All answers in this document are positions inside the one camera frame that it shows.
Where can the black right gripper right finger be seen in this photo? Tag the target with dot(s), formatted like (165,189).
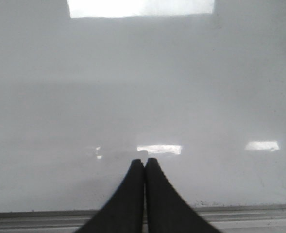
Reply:
(167,212)

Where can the white whiteboard with metal frame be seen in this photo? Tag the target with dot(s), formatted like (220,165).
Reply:
(203,93)

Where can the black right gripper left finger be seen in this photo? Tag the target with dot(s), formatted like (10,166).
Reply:
(123,213)

